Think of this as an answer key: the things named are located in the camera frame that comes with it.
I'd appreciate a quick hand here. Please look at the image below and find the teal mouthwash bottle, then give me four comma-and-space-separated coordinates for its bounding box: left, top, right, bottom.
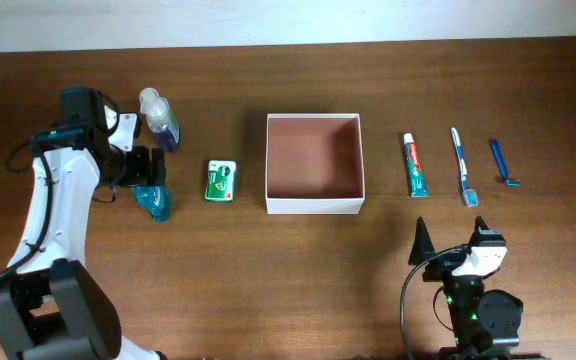
132, 186, 171, 222

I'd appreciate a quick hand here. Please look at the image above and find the clear purple spray bottle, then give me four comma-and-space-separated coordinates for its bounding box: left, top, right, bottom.
139, 88, 181, 152

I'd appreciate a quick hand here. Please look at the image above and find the green white soap bar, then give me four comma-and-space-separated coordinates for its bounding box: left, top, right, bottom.
204, 160, 237, 202

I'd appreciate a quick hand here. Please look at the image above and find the blue white toothbrush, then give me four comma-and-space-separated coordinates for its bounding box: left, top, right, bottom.
450, 127, 479, 207

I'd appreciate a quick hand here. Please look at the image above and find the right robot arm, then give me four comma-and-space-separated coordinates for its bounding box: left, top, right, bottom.
399, 216, 546, 360

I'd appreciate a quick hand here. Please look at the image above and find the white open cardboard box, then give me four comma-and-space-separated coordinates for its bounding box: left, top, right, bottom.
264, 113, 366, 215

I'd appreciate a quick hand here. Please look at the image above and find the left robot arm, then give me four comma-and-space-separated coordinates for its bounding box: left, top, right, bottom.
0, 87, 166, 359

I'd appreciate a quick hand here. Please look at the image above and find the toothpaste tube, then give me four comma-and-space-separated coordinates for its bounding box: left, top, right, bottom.
403, 133, 428, 198

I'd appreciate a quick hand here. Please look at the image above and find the blue disposable razor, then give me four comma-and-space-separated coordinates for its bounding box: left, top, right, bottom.
490, 139, 521, 187

